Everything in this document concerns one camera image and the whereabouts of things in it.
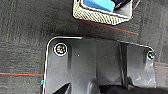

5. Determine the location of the blue flat packet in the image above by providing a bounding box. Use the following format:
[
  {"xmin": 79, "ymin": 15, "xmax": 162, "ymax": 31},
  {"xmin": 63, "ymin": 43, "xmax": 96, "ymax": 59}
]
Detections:
[{"xmin": 82, "ymin": 0, "xmax": 116, "ymax": 13}]

